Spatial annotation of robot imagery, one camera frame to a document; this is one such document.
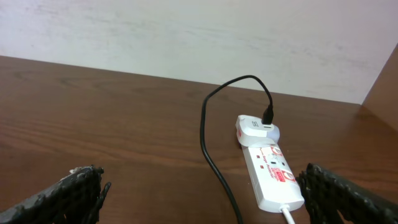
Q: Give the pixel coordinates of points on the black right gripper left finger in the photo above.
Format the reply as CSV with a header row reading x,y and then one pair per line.
x,y
76,198

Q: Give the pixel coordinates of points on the white power strip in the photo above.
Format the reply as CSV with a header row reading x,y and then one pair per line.
x,y
273,182

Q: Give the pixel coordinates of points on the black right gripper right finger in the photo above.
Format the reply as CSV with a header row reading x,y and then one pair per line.
x,y
330,198

